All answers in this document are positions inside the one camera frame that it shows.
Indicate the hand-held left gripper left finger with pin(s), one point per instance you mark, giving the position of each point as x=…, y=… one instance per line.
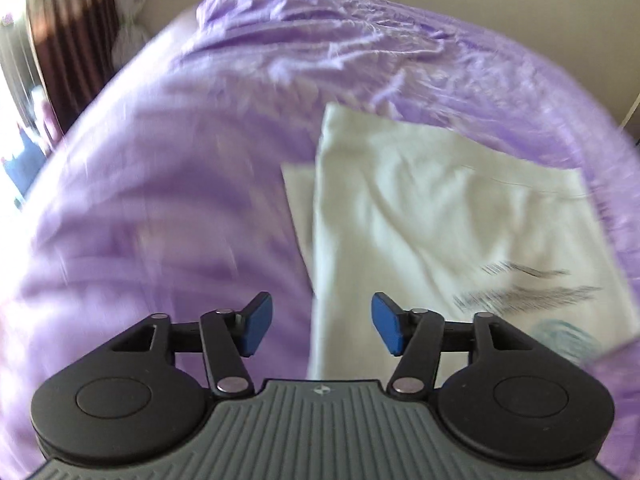
x=257, y=325

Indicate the brown striped curtain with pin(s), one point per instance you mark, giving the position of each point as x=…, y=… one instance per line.
x=70, y=35

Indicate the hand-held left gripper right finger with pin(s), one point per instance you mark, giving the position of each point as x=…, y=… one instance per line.
x=387, y=322

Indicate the purple bed blanket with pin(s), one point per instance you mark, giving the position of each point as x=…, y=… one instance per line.
x=150, y=210

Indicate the blue item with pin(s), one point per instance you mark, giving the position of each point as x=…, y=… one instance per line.
x=22, y=165

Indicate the white printed sweatshirt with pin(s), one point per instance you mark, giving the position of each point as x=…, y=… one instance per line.
x=425, y=220

